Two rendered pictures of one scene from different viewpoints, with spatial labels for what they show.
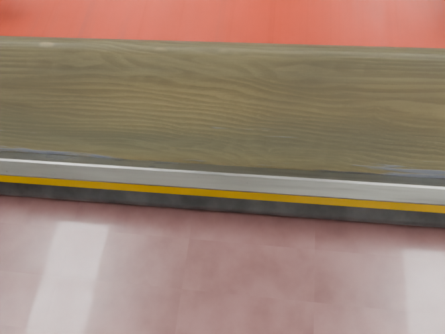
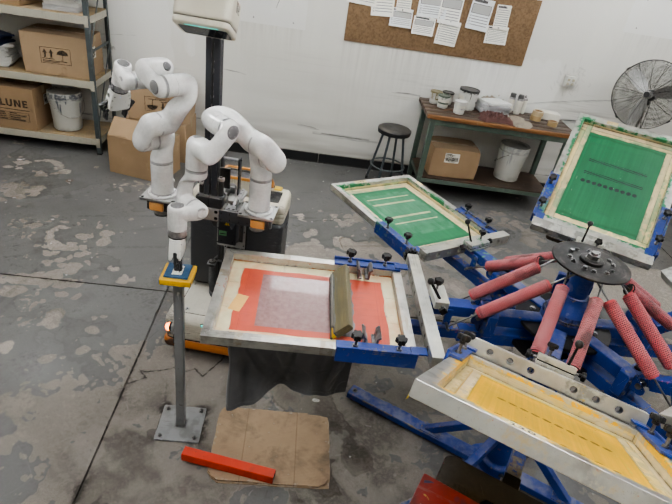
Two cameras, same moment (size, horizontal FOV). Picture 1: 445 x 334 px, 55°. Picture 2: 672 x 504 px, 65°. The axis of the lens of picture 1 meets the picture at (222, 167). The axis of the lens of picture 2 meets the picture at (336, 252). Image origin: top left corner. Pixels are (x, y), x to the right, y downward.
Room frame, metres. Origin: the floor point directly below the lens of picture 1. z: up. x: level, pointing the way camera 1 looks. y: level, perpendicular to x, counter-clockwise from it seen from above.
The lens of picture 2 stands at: (-0.51, -1.57, 2.27)
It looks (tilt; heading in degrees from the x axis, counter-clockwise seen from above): 32 degrees down; 69
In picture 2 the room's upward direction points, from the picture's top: 10 degrees clockwise
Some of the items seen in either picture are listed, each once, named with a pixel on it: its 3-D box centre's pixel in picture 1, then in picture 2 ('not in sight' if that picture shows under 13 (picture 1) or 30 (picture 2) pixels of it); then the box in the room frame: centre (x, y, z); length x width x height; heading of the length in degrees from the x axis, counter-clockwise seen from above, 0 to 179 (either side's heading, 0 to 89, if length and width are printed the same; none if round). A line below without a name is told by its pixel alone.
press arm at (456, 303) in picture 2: not in sight; (449, 306); (0.57, -0.10, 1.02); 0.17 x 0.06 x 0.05; 165
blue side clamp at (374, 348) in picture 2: not in sight; (375, 353); (0.19, -0.29, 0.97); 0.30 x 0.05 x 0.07; 165
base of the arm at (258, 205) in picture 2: not in sight; (260, 193); (-0.13, 0.52, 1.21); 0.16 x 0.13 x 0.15; 69
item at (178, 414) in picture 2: not in sight; (179, 355); (-0.49, 0.30, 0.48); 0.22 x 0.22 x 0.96; 75
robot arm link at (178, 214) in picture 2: not in sight; (187, 215); (-0.45, 0.31, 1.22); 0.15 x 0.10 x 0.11; 30
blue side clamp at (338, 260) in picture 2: not in sight; (366, 268); (0.33, 0.25, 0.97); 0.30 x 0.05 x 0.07; 165
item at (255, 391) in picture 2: not in sight; (290, 377); (-0.08, -0.15, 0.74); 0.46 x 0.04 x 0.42; 165
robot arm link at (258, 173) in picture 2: not in sight; (263, 162); (-0.13, 0.49, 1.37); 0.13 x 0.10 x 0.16; 120
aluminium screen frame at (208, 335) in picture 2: not in sight; (312, 300); (0.03, 0.04, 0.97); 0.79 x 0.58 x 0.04; 165
